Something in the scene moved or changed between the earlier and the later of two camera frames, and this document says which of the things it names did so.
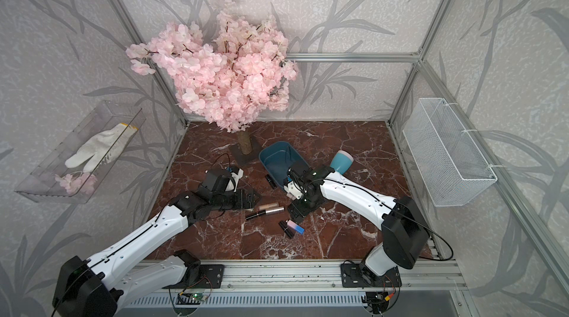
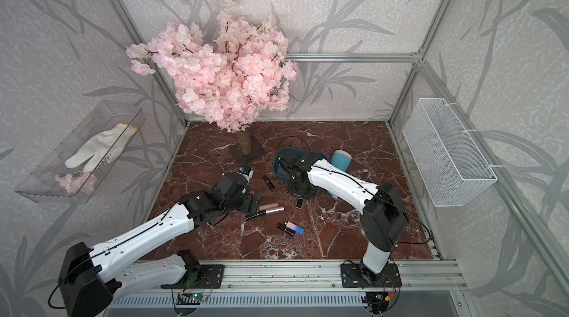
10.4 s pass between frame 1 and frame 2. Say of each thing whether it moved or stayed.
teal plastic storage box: moved
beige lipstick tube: stayed
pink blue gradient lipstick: stayed
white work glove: stayed
